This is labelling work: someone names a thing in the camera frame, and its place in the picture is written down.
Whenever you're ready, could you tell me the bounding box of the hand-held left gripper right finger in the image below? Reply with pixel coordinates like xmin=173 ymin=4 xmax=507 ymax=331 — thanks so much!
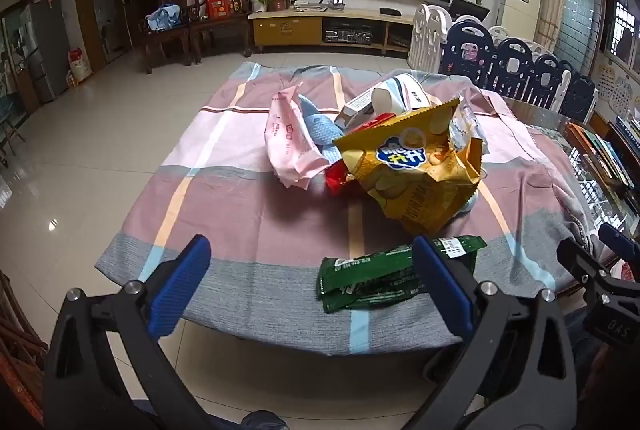
xmin=411 ymin=235 xmax=583 ymax=430

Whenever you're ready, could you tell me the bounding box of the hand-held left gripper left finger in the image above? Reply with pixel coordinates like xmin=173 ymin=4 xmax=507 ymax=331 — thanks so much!
xmin=44 ymin=234 xmax=216 ymax=430

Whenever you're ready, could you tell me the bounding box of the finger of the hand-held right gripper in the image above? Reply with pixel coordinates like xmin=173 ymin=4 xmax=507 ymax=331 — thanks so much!
xmin=597 ymin=222 xmax=640 ymax=272
xmin=556 ymin=237 xmax=608 ymax=292

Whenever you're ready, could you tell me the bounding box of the green snack wrapper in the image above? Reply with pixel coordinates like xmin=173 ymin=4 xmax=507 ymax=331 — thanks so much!
xmin=317 ymin=235 xmax=488 ymax=313

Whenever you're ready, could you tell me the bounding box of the yellow chip bag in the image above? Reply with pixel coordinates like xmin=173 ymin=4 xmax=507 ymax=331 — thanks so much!
xmin=332 ymin=97 xmax=483 ymax=236

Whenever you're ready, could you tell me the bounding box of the red wrapper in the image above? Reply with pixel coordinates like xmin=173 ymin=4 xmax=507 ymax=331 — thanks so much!
xmin=324 ymin=160 xmax=358 ymax=196

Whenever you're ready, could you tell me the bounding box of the person's right leg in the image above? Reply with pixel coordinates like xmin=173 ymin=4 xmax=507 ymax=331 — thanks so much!
xmin=567 ymin=310 xmax=640 ymax=430

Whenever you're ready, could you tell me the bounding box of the person's leg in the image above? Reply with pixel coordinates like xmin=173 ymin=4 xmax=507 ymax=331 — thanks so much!
xmin=200 ymin=410 xmax=291 ymax=430
xmin=567 ymin=310 xmax=640 ymax=430

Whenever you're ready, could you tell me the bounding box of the row of books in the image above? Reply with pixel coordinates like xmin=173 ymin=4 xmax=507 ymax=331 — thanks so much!
xmin=565 ymin=122 xmax=633 ymax=188

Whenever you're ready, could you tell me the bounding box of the checked pink grey blanket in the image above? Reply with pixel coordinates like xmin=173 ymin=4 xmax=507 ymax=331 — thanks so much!
xmin=95 ymin=60 xmax=601 ymax=356

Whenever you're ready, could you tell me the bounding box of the stack of books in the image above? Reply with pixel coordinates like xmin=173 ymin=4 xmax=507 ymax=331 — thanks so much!
xmin=607 ymin=112 xmax=640 ymax=146

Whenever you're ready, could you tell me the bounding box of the wooden glass-top table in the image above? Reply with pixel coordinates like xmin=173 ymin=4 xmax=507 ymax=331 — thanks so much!
xmin=500 ymin=95 xmax=640 ymax=241

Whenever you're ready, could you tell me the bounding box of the person's left leg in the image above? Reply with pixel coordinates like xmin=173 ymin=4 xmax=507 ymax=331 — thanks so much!
xmin=200 ymin=410 xmax=291 ymax=430

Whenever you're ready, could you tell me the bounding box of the clear plastic wrapper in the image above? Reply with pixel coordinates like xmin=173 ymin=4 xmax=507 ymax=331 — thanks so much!
xmin=447 ymin=97 xmax=493 ymax=156

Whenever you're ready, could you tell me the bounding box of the pink wet wipes pack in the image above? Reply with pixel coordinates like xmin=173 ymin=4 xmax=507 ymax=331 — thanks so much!
xmin=264 ymin=82 xmax=328 ymax=190

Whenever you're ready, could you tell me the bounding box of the wooden sofa with red cushion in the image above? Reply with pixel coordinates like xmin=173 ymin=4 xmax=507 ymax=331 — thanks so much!
xmin=0 ymin=270 xmax=51 ymax=426

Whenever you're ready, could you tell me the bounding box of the white cylindrical container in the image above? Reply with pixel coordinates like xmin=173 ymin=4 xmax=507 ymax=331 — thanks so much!
xmin=371 ymin=72 xmax=441 ymax=116

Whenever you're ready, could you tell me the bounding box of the white cardboard box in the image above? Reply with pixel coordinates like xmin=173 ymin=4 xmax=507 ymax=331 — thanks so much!
xmin=334 ymin=92 xmax=381 ymax=127

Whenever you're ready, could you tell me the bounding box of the blue knitted cloth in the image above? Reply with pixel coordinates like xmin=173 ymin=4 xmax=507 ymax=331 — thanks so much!
xmin=299 ymin=94 xmax=346 ymax=161

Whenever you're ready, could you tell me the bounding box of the row of baby fence panels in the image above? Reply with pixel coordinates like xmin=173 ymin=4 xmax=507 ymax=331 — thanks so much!
xmin=407 ymin=2 xmax=598 ymax=123

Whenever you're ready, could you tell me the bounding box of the window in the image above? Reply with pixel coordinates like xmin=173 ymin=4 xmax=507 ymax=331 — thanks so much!
xmin=602 ymin=0 xmax=640 ymax=66

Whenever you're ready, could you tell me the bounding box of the red white bag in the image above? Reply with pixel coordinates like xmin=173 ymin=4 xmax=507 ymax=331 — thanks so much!
xmin=67 ymin=47 xmax=93 ymax=83

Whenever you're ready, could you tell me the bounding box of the silver fridge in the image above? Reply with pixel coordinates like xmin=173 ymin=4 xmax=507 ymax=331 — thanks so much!
xmin=15 ymin=0 xmax=71 ymax=106

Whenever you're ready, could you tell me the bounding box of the blue clothes bundle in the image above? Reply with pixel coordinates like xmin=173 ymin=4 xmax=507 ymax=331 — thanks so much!
xmin=145 ymin=2 xmax=183 ymax=32

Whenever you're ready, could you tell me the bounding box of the black monitor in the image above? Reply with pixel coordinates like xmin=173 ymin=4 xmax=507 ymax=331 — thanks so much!
xmin=449 ymin=0 xmax=491 ymax=23

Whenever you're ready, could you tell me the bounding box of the yellow wooden television cabinet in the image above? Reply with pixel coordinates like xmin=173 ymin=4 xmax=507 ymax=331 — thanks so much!
xmin=248 ymin=7 xmax=416 ymax=57

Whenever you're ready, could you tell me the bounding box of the red gift box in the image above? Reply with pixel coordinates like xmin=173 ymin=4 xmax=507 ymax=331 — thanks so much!
xmin=205 ymin=0 xmax=249 ymax=21

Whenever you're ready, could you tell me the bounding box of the wall learning chart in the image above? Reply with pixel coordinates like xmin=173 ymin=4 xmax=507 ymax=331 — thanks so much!
xmin=616 ymin=77 xmax=637 ymax=108
xmin=596 ymin=66 xmax=618 ymax=103

